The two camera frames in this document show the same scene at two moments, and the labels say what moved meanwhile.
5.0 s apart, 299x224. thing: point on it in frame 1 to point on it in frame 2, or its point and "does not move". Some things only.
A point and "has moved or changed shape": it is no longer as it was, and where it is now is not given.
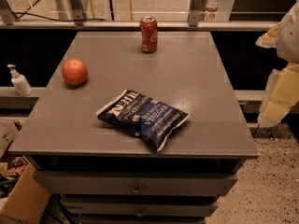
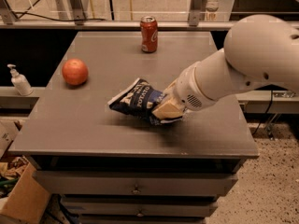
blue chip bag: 152,120 has moved or changed shape
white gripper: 289,36 to 187,89
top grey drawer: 138,182 does not move
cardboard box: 27,202 does not move
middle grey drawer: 138,206 does not move
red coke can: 149,34 does not move
